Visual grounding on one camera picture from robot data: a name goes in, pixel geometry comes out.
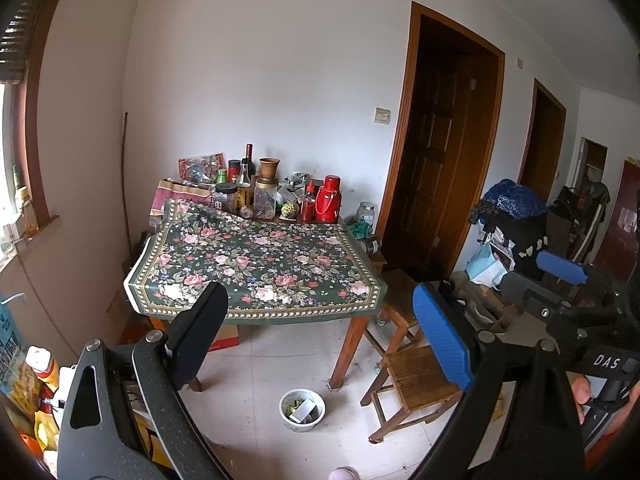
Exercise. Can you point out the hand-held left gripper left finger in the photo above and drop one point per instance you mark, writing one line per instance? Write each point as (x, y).
(197, 330)

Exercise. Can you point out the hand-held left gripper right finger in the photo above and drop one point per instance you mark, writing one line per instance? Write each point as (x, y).
(442, 335)

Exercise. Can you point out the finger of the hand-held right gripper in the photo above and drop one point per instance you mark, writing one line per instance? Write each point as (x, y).
(560, 266)
(525, 295)

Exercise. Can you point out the white bowl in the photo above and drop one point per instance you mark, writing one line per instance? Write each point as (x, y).
(287, 423)

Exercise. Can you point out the white paper sheet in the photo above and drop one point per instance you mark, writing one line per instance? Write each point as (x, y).
(305, 410)

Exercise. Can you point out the person's right hand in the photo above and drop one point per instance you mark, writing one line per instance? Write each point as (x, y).
(581, 397)

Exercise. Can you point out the red white cardboard box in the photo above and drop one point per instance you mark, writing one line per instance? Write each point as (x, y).
(225, 337)

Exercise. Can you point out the wooden stool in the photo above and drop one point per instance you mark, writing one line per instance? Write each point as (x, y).
(420, 375)
(395, 300)

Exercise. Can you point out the black clothes pile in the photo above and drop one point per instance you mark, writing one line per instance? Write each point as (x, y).
(520, 240)

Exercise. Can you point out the light blue bag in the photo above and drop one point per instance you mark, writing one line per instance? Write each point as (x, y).
(485, 265)

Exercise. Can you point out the hanging dark coat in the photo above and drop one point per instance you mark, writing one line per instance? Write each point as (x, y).
(595, 210)

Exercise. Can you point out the blue patterned cloth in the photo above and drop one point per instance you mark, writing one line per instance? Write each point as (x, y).
(515, 200)

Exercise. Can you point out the red door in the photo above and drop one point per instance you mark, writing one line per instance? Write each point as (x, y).
(625, 210)

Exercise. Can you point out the floral tablecloth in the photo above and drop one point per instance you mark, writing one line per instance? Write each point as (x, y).
(260, 270)

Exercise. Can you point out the wooden table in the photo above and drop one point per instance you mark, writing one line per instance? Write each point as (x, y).
(347, 355)

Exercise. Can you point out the white framed doorway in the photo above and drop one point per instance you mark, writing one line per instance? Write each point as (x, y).
(595, 157)

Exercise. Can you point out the dark metal can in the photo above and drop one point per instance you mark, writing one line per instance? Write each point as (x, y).
(371, 245)

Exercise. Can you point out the dark wooden door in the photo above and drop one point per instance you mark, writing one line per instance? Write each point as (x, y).
(435, 150)
(542, 145)

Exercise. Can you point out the black lidded jar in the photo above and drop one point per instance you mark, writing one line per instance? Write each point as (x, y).
(227, 200)

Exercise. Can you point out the green plastic bag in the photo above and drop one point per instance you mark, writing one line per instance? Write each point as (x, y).
(360, 230)

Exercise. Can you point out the striped cloth bag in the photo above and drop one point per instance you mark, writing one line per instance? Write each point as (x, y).
(175, 192)

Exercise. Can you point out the glass jar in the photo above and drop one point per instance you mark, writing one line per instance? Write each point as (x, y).
(366, 214)

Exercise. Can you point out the gold lidded clear jar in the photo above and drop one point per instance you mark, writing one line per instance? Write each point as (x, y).
(266, 200)

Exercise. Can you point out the custard apple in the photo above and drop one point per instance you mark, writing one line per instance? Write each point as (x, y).
(289, 210)

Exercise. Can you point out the clear liquor bottle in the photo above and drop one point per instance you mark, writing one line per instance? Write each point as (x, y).
(244, 185)

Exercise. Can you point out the green capped bottle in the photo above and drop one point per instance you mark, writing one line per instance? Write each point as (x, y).
(222, 177)

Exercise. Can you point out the orange bottle white cap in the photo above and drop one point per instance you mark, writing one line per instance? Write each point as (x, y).
(42, 365)

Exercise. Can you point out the red snack bag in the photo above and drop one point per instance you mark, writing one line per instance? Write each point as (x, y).
(200, 167)

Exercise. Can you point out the tall red can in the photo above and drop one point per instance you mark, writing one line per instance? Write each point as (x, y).
(234, 171)

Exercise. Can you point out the red sauce bottle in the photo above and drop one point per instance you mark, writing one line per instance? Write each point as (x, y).
(309, 205)

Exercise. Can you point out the thin wooden pole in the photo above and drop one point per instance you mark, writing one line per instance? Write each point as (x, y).
(125, 170)

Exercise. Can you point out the brown ceramic vase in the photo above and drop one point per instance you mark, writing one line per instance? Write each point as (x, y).
(269, 169)

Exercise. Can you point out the red thermos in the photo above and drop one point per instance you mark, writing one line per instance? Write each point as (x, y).
(328, 200)

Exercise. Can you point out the crumpled silver foil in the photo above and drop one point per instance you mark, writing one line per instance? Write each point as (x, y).
(297, 180)

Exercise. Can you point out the yellow snack bag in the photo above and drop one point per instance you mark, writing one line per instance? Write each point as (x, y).
(25, 392)
(45, 430)

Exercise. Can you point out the dark wine bottle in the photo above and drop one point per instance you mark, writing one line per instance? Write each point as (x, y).
(249, 155)

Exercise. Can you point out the blue printed bag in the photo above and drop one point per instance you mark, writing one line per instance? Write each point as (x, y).
(10, 350)

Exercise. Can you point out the yellow oil bottle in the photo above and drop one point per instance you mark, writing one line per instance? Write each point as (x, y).
(27, 212)

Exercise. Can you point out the green glass bottle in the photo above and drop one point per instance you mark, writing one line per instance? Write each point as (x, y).
(16, 179)

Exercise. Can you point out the window blind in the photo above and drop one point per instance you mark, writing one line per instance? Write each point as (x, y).
(17, 45)

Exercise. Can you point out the light switch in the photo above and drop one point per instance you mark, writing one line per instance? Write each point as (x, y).
(382, 115)

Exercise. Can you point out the wooden window frame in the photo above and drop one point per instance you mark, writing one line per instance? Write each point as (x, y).
(35, 160)

